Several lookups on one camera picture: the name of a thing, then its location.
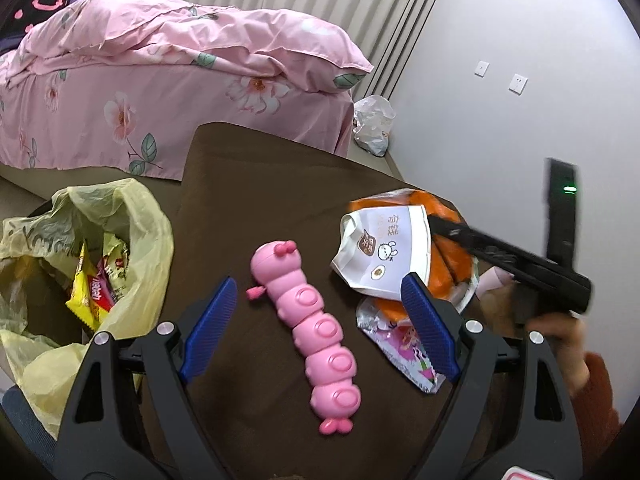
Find orange plastic bag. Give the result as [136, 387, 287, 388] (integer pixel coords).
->
[348, 188, 476, 321]

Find magenta cartoon wrapper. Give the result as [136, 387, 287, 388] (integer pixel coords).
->
[356, 296, 443, 396]

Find yellow red label snack packet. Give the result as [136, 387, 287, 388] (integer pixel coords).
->
[65, 242, 118, 331]

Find yellow plastic bag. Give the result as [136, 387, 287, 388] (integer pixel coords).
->
[0, 178, 173, 441]

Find brown tablecloth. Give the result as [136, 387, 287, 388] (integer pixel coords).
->
[140, 122, 501, 480]

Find white plastic bag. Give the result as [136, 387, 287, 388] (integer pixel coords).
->
[352, 95, 396, 157]

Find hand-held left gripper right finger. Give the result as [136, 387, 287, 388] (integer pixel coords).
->
[401, 271, 586, 480]

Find person's right hand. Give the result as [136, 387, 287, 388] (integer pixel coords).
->
[527, 315, 590, 403]

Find pink floral duvet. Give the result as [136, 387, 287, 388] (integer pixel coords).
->
[7, 0, 375, 93]

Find person's right forearm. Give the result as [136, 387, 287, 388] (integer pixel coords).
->
[567, 352, 626, 480]

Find pink caterpillar toy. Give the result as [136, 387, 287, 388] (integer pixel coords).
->
[246, 241, 362, 436]

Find white paper bag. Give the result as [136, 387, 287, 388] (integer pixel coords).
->
[331, 203, 433, 303]

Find pink floral bed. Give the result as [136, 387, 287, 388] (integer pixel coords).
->
[0, 0, 376, 181]

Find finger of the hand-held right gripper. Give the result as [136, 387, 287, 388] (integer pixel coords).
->
[429, 216, 506, 263]

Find person's leg in jeans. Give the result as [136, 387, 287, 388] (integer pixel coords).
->
[0, 387, 58, 471]

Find pink bottle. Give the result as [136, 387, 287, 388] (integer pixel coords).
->
[475, 266, 516, 303]

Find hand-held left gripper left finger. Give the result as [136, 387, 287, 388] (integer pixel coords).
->
[55, 276, 238, 480]

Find black Hello Kitty pillow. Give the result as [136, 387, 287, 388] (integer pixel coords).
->
[0, 0, 81, 46]

